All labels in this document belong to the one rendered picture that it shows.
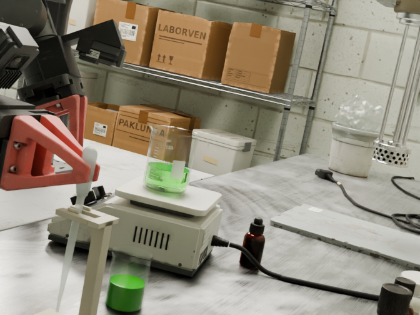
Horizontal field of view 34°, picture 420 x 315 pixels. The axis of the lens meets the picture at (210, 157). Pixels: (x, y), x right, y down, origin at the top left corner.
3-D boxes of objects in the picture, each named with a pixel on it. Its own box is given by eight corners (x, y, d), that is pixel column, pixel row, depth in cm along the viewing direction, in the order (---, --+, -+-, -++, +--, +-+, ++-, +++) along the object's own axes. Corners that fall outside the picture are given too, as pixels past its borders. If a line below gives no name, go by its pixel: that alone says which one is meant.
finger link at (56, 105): (103, 148, 94) (81, 81, 93) (94, 150, 86) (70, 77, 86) (55, 164, 94) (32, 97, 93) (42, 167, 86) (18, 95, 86)
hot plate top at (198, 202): (111, 195, 87) (112, 188, 87) (140, 179, 99) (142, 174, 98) (203, 217, 85) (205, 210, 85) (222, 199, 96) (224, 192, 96)
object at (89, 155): (75, 194, 61) (85, 144, 61) (87, 198, 61) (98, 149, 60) (71, 194, 61) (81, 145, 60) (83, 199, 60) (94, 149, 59)
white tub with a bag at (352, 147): (360, 169, 201) (377, 97, 197) (382, 182, 187) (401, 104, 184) (314, 162, 197) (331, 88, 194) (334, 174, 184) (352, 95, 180)
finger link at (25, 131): (127, 134, 64) (46, 109, 67) (81, 137, 57) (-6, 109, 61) (112, 205, 65) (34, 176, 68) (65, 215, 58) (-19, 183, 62)
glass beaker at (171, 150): (195, 195, 94) (207, 134, 92) (175, 202, 88) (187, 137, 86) (149, 182, 96) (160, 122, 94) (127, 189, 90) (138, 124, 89)
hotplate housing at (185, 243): (43, 242, 89) (52, 182, 88) (82, 219, 102) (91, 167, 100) (210, 285, 85) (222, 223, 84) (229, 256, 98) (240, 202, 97)
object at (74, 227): (48, 310, 63) (82, 146, 60) (54, 308, 64) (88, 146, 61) (59, 315, 62) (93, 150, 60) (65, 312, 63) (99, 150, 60)
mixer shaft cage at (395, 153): (365, 159, 118) (400, 12, 114) (374, 156, 124) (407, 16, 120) (405, 169, 116) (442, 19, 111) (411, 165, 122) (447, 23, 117)
